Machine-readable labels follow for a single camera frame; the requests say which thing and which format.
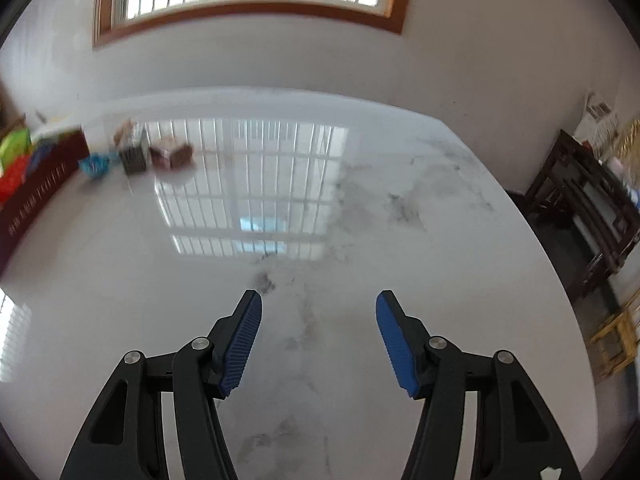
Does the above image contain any yellow wooden stool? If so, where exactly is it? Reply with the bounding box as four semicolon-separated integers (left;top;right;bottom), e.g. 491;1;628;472
590;305;640;381

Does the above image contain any dark wooden rack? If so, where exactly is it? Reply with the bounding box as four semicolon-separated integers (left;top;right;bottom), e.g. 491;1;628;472
507;129;640;301

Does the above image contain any brown red snack packet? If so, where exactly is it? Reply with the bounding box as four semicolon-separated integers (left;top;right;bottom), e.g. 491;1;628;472
149;141;195;171

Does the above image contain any grey snack packet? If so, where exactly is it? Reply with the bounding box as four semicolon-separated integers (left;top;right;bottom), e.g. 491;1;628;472
119;132;150;176

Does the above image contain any stack of newspapers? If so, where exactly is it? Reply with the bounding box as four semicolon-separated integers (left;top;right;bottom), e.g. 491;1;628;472
582;91;621;146

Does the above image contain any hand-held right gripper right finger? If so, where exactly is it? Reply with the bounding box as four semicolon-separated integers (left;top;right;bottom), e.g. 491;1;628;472
375;290;583;480

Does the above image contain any red tin box gold inside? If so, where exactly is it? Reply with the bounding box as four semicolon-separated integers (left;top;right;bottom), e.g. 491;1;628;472
0;127;92;273

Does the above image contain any clear packet of peanut snacks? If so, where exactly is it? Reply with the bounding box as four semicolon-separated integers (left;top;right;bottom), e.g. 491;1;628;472
112;119;138;147

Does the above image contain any blue snack packet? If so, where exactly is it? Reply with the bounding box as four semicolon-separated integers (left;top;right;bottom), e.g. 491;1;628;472
25;142;57;176
80;154;112;180

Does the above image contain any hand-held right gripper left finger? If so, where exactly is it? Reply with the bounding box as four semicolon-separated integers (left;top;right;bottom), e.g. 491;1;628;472
60;289;264;480

